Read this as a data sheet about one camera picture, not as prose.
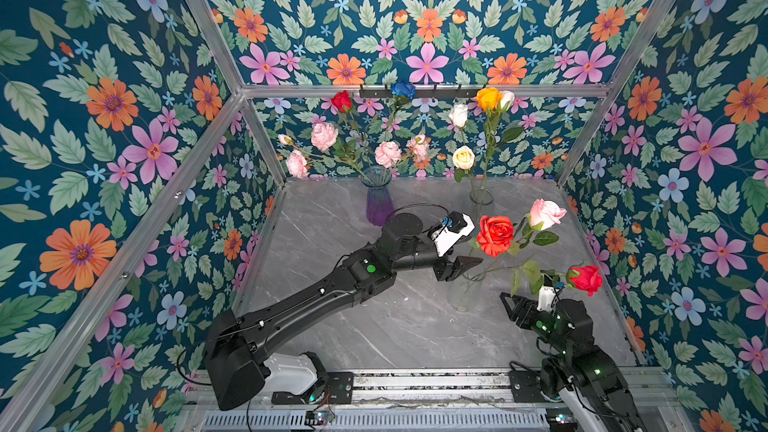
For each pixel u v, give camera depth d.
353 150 0.86
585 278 0.54
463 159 0.65
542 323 0.66
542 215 0.54
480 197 0.92
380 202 0.96
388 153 0.82
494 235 0.61
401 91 0.82
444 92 0.92
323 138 0.77
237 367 0.38
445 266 0.56
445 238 0.55
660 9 0.75
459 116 0.75
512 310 0.73
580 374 0.55
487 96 0.81
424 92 0.93
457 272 0.58
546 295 0.69
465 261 0.56
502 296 0.78
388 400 0.73
